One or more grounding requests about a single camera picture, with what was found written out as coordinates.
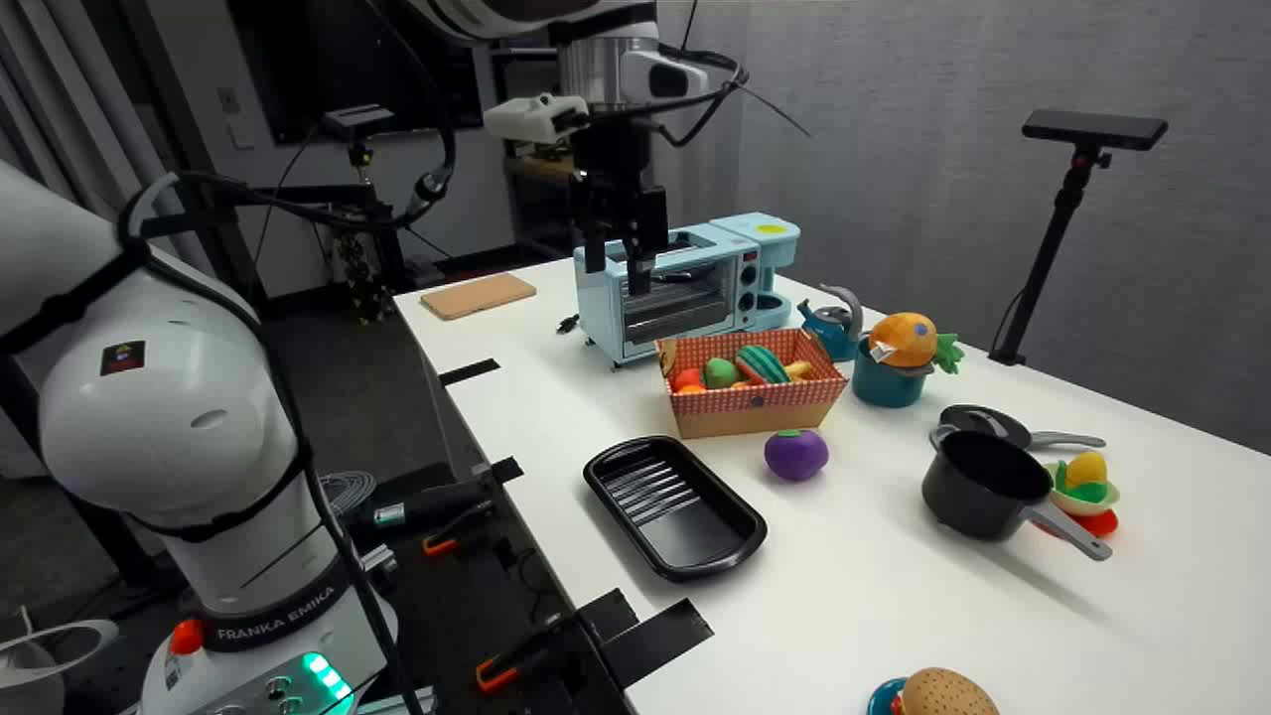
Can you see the teal toy kettle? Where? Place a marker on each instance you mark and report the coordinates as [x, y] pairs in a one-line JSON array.
[[833, 321]]

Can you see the black toy cooking pot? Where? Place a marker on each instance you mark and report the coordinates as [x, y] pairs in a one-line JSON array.
[[981, 484]]

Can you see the wooden cutting board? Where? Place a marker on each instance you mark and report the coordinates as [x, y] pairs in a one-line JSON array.
[[478, 294]]

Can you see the plush burger toy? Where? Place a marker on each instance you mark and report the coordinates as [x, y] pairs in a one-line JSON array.
[[944, 691]]

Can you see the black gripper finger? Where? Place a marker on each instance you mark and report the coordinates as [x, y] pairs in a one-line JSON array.
[[593, 241], [645, 245]]

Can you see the orange slice plush toy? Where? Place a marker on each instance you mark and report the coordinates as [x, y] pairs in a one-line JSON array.
[[801, 369]]

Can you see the stacked yellow green red toys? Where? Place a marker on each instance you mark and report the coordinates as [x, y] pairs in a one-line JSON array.
[[1085, 484]]

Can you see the orange checkered cardboard basket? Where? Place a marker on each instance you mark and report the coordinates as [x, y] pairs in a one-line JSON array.
[[755, 404]]

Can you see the white round object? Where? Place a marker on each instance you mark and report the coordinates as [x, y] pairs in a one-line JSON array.
[[53, 658]]

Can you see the black camera on stand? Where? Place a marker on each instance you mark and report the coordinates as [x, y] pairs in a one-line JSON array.
[[1095, 129]]

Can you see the small grey frying pan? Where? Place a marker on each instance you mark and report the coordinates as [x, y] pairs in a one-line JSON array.
[[985, 421]]

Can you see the green plush lime toy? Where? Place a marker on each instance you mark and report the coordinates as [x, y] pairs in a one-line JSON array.
[[719, 369]]

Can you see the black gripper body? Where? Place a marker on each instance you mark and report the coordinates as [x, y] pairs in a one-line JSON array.
[[617, 157]]

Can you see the orange plush fruit toy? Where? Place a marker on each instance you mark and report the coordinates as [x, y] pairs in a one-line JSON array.
[[903, 339]]

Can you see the green striped watermelon plushie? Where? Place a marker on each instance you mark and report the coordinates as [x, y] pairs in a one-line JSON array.
[[763, 364]]

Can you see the teal toy cup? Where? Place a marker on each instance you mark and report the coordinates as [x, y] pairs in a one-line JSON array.
[[885, 384]]

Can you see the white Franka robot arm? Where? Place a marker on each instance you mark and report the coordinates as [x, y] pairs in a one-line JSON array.
[[162, 397]]

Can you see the purple plush eggplant toy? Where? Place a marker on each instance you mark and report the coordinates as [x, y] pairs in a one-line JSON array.
[[796, 455]]

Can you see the red plush tomato toy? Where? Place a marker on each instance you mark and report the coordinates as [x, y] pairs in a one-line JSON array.
[[686, 384]]

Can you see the black wall monitor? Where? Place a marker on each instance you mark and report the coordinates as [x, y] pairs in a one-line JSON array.
[[345, 65]]

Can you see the light blue toaster oven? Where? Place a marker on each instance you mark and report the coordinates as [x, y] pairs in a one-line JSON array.
[[689, 283]]

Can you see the black ridged grill tray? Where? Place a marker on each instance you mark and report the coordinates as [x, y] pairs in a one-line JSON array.
[[677, 504]]

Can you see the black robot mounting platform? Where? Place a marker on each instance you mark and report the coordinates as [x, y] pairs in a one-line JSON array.
[[449, 601]]

